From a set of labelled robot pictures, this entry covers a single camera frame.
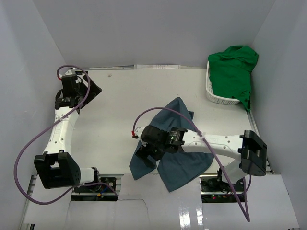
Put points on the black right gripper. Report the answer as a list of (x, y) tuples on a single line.
[(143, 153)]

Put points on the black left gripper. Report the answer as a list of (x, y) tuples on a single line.
[(94, 91)]

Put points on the blue t shirt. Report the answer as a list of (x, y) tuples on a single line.
[(178, 169)]

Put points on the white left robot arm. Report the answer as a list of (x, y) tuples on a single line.
[(56, 166)]

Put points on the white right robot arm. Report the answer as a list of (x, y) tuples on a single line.
[(248, 151)]

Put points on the papers behind table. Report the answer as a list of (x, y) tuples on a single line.
[(156, 66)]

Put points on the white plastic basket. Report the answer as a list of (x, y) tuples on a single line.
[(211, 96)]

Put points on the green t shirt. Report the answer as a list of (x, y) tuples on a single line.
[(230, 73)]

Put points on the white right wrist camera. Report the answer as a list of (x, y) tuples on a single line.
[(137, 133)]

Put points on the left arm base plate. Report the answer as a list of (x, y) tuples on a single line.
[(97, 193)]

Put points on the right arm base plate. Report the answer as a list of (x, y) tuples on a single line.
[(214, 191)]

